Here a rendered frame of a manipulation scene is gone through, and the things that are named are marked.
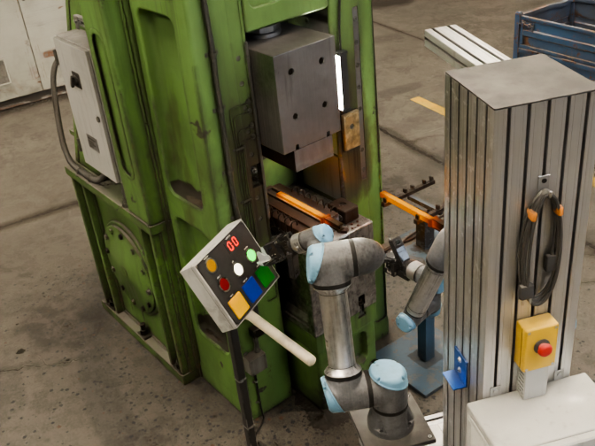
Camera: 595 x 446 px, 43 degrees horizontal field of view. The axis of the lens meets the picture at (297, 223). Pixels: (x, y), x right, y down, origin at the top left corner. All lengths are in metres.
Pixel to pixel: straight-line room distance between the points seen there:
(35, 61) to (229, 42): 5.35
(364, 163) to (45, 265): 2.55
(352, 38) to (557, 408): 1.82
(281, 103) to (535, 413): 1.50
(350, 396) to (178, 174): 1.41
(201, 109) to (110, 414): 1.76
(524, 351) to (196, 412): 2.25
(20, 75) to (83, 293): 3.66
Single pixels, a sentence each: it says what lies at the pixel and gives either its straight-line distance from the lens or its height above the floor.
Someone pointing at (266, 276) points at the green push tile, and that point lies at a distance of 2.92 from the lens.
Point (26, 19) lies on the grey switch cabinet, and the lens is 8.01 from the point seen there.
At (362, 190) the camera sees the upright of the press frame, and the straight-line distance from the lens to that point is 3.57.
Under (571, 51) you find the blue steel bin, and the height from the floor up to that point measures 0.49.
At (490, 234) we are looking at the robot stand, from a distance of 1.75.
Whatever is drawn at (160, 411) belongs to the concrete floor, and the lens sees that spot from 3.93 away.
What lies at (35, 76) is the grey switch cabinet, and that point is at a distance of 8.16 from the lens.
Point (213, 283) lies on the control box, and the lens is 2.73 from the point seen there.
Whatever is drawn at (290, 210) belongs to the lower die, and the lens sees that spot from 3.36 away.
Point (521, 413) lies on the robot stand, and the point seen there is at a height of 1.23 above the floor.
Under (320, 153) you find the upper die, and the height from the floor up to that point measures 1.30.
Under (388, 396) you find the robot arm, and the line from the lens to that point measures 2.40.
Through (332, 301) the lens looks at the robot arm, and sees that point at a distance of 2.28.
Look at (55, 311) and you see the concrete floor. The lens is 4.83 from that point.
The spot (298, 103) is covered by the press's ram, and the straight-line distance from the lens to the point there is 2.96.
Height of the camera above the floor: 2.66
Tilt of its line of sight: 31 degrees down
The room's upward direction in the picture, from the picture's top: 6 degrees counter-clockwise
